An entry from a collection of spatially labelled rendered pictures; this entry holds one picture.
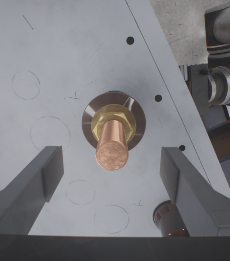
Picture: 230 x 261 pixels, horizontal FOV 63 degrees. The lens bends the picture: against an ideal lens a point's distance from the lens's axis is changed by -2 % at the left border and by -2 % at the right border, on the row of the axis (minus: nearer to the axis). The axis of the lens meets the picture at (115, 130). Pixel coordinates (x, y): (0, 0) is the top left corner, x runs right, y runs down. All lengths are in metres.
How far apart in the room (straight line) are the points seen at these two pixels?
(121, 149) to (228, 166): 0.96
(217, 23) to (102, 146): 0.58
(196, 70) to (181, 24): 1.35
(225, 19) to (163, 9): 1.24
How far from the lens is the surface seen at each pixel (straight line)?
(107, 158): 0.17
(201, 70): 0.53
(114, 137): 0.17
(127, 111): 0.26
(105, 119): 0.24
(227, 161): 1.09
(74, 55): 0.37
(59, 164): 0.16
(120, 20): 0.37
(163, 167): 0.16
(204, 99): 0.55
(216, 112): 1.84
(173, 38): 1.82
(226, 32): 0.63
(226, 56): 0.75
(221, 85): 0.56
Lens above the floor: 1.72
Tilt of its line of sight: 74 degrees down
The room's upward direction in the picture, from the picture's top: 179 degrees counter-clockwise
